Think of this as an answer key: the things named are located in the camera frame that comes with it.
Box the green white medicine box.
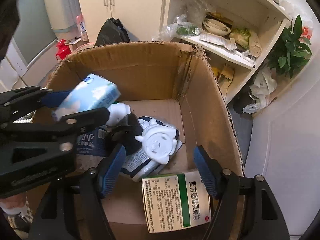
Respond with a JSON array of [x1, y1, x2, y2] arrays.
[[142, 170, 211, 233]]

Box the light blue tissue packet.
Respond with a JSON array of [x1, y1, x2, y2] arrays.
[[54, 74, 121, 121]]

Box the white plush toy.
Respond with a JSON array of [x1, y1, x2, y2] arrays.
[[135, 116, 180, 165]]

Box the person's left hand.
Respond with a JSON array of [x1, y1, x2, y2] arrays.
[[0, 193, 28, 216]]

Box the white door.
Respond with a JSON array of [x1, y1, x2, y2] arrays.
[[245, 21, 319, 239]]

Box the red thermos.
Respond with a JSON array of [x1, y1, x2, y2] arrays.
[[55, 39, 72, 60]]

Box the pink minnie waste bin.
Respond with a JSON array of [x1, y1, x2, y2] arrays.
[[73, 42, 94, 53]]

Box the pink bottle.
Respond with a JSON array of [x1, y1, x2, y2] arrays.
[[76, 14, 88, 42]]

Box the white plastic bags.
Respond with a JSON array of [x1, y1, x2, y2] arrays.
[[242, 67, 278, 114]]

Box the black garbage bag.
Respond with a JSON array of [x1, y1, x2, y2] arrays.
[[94, 17, 131, 47]]

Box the cardboard box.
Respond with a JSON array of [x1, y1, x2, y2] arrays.
[[27, 41, 247, 240]]

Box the washing machine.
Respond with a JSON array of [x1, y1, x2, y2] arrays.
[[44, 0, 81, 41]]

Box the green potted plant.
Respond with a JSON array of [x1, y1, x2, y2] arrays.
[[267, 15, 312, 78]]

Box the cream two-door cabinet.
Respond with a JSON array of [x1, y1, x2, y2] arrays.
[[79, 0, 167, 43]]

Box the stacked ceramic bowls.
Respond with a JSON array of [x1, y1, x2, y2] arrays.
[[203, 18, 231, 36]]

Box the open shelf unit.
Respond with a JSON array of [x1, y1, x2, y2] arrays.
[[165, 0, 290, 102]]

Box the clear plastic bag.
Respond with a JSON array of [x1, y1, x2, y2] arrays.
[[151, 0, 216, 42]]

